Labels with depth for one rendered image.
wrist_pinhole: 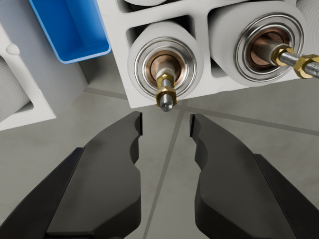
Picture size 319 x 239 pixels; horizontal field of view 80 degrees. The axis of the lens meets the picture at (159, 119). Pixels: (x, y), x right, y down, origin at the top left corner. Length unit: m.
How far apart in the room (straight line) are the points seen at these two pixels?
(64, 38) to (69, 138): 0.32
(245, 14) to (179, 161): 0.50
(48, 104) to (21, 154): 0.42
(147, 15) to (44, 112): 0.25
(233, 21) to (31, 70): 0.31
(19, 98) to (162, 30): 0.27
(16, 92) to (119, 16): 0.21
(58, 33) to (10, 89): 0.14
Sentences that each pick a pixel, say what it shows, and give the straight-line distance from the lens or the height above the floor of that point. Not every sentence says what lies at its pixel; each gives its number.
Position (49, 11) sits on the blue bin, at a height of 0.08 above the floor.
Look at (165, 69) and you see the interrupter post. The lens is 0.21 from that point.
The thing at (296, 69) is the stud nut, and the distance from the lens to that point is 0.20.
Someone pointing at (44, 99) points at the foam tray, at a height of 0.18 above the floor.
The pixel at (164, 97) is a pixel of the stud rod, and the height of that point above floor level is 0.34.
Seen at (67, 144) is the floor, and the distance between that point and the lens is 0.68.
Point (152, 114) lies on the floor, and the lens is 0.55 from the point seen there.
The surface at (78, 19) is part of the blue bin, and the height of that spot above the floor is 0.00.
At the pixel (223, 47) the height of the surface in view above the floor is 0.24.
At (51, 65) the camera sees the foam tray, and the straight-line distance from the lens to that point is 0.44.
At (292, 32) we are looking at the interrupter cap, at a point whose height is 0.25.
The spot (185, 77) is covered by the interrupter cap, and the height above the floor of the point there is 0.25.
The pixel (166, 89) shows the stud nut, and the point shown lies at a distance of 0.16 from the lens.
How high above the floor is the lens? 0.48
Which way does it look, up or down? 60 degrees down
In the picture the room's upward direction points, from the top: 178 degrees counter-clockwise
